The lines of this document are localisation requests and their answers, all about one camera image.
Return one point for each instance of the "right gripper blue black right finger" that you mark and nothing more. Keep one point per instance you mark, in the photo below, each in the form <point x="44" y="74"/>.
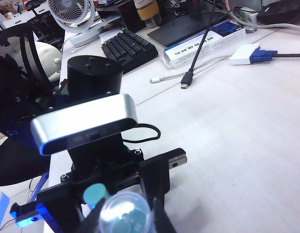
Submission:
<point x="162" y="221"/>

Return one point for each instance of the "right gripper blue black left finger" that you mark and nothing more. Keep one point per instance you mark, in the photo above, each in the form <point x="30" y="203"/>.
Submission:
<point x="95" y="221"/>

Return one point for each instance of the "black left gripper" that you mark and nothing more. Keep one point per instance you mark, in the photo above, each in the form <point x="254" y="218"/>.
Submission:
<point x="103" y="165"/>

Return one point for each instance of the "teal sprayer bottle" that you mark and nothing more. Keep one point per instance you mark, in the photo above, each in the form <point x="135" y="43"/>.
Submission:
<point x="95" y="194"/>

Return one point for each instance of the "transparent sprayer lid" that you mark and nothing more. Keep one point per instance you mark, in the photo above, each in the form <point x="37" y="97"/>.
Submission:
<point x="125" y="204"/>

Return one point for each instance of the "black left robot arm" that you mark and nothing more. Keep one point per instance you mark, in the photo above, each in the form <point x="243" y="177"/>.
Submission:
<point x="96" y="77"/>

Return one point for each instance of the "black keyboard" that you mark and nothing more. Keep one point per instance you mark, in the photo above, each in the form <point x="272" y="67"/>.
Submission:
<point x="130" y="51"/>

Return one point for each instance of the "white plush toy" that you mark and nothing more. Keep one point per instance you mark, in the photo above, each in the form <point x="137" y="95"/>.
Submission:
<point x="48" y="55"/>

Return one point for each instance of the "blue and white carton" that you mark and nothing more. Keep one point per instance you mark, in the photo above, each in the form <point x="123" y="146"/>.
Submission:
<point x="188" y="52"/>

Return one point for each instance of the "black rectangular box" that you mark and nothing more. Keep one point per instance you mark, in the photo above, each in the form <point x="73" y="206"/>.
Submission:
<point x="131" y="18"/>

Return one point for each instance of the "white desk fan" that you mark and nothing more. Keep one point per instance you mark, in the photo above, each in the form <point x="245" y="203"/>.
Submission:
<point x="67" y="14"/>

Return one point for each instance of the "white video adapter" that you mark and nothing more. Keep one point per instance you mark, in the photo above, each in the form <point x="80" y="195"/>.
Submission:
<point x="241" y="57"/>

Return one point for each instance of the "dark cup with yellow band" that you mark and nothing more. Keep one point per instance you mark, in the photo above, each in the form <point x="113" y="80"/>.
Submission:
<point x="147" y="11"/>

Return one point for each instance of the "white storage box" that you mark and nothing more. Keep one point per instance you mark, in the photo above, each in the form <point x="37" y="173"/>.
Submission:
<point x="16" y="19"/>

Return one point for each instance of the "small green white box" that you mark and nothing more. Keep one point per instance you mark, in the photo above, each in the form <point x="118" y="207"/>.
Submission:
<point x="248" y="15"/>

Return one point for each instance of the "black computer mouse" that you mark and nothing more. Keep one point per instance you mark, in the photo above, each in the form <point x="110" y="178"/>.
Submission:
<point x="281" y="12"/>

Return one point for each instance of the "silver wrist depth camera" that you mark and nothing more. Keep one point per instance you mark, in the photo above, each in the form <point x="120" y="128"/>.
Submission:
<point x="86" y="114"/>

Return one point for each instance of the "black chair with curved frame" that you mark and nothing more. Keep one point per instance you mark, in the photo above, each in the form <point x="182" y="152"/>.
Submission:
<point x="18" y="165"/>

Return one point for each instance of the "black monitor base plate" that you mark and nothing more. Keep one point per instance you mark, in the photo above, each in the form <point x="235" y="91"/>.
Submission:
<point x="176" y="34"/>

